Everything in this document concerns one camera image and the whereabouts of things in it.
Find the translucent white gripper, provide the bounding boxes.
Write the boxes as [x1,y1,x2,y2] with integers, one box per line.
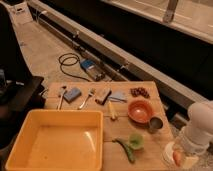
[174,134,200,169]

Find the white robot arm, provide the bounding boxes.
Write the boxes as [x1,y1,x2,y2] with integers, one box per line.
[172,101,213,169]

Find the white paper cup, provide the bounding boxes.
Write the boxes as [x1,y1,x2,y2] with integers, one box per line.
[163,142,185,167]

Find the small metal cup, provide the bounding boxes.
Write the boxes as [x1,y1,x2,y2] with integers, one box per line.
[148,117,163,133]

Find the green plastic cup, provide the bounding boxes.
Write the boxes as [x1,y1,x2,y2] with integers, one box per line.
[129,133,143,150]

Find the wooden board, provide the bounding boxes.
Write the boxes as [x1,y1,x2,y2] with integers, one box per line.
[45,81,179,171]

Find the orange bowl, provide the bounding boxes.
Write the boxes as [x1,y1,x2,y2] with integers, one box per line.
[127,100,154,124]

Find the yellow corn piece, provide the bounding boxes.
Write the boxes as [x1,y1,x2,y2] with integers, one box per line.
[108,101,117,120]

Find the light blue cloth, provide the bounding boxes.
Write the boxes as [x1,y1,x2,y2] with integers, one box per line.
[109,92,127,102]

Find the brown wooden block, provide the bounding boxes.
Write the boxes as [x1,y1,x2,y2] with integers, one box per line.
[95,88,111,105]

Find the metal fork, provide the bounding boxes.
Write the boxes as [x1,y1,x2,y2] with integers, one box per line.
[78,88,95,110]

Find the blue power box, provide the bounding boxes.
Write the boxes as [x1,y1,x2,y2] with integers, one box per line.
[80,59,105,81]

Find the blue sponge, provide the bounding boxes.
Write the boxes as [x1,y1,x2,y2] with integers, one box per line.
[64,87,81,103]

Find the yellow plastic bin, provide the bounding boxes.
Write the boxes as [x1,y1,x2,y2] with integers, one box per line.
[5,110,103,171]

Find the black side table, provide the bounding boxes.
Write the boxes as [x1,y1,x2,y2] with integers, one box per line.
[0,76,45,149]

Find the black cable loop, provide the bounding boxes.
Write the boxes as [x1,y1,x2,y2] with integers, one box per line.
[58,52,93,83]

